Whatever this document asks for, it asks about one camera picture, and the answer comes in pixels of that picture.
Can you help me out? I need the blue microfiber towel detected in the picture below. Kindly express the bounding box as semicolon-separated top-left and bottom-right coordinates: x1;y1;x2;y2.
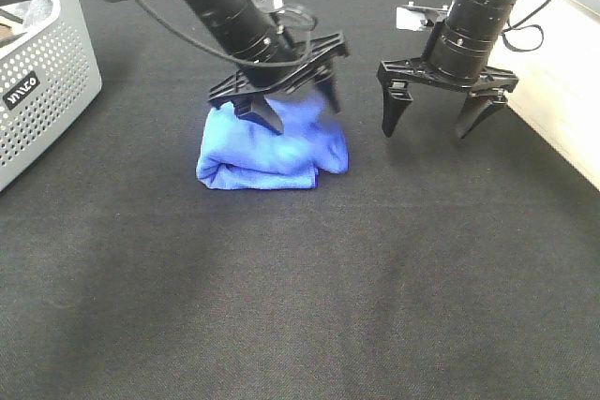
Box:
196;90;350;190

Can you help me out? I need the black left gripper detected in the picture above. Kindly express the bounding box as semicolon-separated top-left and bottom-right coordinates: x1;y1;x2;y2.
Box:
208;32;349;134

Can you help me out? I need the white plastic storage crate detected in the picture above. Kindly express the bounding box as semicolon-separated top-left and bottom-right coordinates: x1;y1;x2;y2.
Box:
489;0;599;186

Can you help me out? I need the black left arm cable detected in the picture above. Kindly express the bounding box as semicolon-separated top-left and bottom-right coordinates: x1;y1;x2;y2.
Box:
77;0;318;68

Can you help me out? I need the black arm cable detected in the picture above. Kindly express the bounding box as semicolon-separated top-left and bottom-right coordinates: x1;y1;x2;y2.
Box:
77;0;318;68
501;0;563;52

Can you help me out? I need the black fabric table cover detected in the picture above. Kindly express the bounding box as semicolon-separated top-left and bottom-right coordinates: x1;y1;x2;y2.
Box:
1;0;599;399

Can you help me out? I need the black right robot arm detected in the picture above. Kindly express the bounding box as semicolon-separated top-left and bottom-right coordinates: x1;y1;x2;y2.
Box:
377;0;518;138

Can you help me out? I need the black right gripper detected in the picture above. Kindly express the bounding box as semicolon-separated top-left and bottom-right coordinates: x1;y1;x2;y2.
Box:
377;60;518;139

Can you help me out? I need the grey perforated plastic basket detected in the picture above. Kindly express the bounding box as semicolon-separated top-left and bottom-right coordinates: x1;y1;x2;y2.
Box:
1;0;102;188

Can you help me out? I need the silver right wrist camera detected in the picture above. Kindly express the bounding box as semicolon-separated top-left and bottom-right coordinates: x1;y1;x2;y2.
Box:
396;1;451;32

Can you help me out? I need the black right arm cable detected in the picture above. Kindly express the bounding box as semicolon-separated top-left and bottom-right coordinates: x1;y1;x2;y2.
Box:
501;0;563;52

